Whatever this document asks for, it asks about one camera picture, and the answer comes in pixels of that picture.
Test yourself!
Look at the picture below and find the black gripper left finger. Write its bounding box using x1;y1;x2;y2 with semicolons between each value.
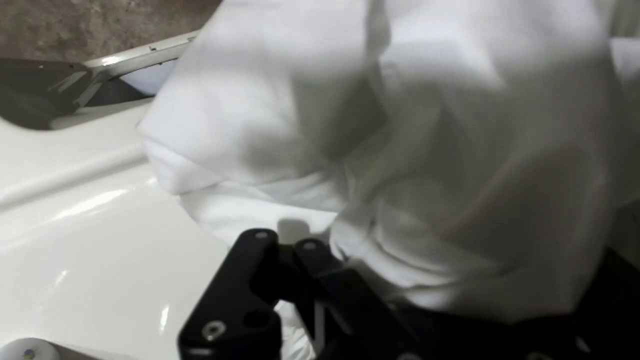
176;225;427;360

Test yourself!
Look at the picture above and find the white laundry machine door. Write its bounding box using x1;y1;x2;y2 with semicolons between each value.
0;30;199;132

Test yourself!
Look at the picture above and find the white open-front laundry machine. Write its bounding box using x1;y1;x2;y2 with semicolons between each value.
0;35;640;360

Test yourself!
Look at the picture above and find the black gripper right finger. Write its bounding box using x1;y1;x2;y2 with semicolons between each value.
576;246;640;360

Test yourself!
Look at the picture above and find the white fabric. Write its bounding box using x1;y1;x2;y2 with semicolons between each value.
136;0;640;325

